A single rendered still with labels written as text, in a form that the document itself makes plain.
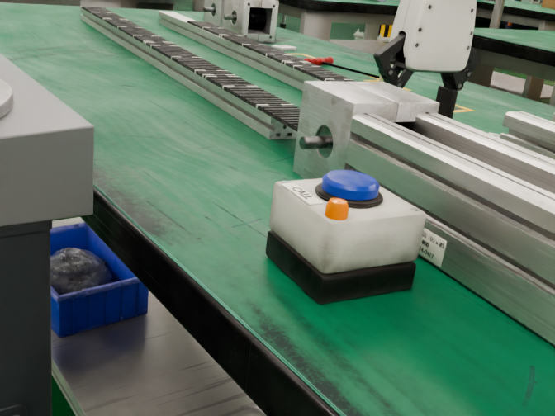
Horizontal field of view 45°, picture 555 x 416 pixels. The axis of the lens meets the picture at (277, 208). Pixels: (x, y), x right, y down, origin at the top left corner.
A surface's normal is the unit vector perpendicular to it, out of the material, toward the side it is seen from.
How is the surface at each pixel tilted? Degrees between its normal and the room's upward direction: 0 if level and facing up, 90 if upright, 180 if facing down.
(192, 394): 0
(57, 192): 90
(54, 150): 90
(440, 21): 91
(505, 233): 90
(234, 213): 0
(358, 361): 0
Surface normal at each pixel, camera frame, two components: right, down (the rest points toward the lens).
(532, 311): -0.88, 0.08
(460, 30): 0.54, 0.37
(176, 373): 0.11, -0.92
